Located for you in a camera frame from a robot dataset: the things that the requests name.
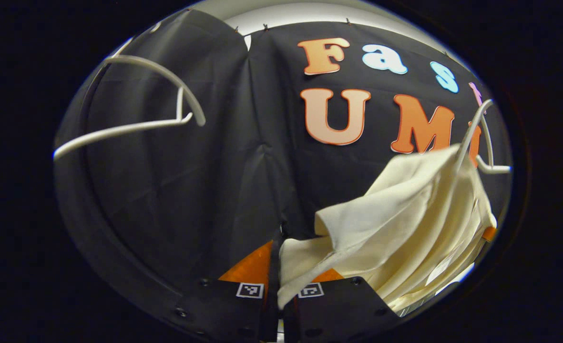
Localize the cream jacket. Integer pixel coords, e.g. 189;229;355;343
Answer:
277;144;497;313

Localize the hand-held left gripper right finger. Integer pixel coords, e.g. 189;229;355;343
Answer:
281;268;401;343

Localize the white clothes hanger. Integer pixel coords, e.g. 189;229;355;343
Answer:
446;99;513;175
52;54;206;161

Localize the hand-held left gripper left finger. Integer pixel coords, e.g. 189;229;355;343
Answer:
167;240;282;343

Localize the black backdrop cloth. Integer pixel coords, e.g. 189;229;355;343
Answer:
55;9;511;305

